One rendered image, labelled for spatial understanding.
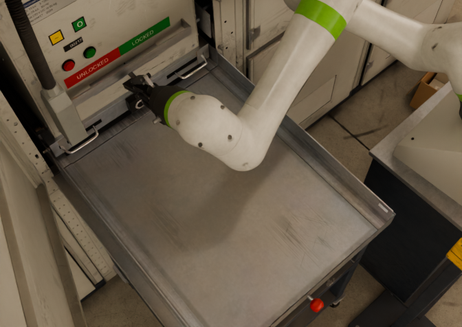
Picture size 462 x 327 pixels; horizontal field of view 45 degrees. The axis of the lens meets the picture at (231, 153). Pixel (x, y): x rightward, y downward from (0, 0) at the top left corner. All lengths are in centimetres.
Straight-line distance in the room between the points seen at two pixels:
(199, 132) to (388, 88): 179
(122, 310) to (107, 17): 127
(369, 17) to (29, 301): 104
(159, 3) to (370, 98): 152
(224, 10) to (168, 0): 18
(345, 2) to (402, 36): 35
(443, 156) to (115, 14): 91
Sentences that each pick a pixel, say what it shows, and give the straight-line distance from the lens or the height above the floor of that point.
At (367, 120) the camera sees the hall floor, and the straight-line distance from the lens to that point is 267.
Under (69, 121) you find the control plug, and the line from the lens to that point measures 135.
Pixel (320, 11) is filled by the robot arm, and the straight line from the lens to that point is 124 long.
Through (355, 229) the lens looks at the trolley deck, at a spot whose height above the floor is 85.
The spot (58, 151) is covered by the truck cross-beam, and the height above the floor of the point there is 88.
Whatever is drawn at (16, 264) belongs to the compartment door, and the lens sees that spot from 106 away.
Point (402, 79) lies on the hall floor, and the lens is 285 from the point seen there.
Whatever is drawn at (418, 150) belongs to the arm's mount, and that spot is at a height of 85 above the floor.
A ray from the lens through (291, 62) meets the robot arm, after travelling 122.
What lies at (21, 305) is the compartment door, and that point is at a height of 124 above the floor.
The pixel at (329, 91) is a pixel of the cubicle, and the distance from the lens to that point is 244.
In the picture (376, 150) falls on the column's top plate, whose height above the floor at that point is 75.
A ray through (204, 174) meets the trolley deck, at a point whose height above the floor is 85.
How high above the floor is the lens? 217
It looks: 59 degrees down
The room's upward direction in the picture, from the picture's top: 3 degrees counter-clockwise
